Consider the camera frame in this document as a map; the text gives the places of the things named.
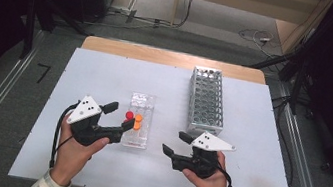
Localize black metal stand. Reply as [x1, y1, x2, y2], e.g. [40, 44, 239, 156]
[17, 0, 100, 71]

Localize clear acrylic test tube rack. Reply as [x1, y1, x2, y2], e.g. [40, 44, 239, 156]
[119, 91, 157, 151]

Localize grey floor cables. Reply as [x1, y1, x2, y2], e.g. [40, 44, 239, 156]
[83, 1, 182, 40]

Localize black floor cable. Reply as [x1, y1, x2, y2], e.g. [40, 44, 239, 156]
[257, 92, 308, 187]

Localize metal test tube rack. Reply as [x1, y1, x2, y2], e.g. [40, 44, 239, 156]
[180, 64, 233, 141]

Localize person's left hand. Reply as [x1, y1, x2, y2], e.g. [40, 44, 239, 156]
[48, 113, 113, 187]

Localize left hand-held gripper cable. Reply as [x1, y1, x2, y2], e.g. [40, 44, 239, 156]
[47, 98, 82, 172]

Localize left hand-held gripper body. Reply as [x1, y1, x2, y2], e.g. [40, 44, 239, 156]
[62, 91, 130, 153]

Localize black tripod stand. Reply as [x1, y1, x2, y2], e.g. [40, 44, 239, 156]
[242, 0, 333, 119]

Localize black hanging cable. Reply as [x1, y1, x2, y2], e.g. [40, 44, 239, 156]
[176, 0, 198, 31]

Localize white floor cable with plug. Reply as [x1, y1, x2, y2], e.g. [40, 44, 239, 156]
[235, 26, 287, 61]

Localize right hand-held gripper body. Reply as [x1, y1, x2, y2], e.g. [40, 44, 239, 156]
[168, 125, 239, 185]

